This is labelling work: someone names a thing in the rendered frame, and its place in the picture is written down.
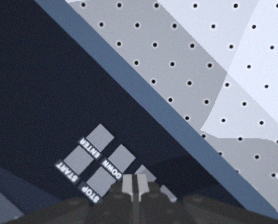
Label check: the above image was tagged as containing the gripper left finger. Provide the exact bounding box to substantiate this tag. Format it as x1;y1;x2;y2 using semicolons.
2;174;136;224

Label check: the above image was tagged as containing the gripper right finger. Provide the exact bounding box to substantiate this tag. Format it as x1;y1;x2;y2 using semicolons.
134;174;278;224

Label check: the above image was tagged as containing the white benchtop thermal cycler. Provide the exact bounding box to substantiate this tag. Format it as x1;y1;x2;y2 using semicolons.
0;0;278;224

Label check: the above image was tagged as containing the grey perforated base plate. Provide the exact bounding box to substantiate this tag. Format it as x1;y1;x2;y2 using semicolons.
65;0;278;212

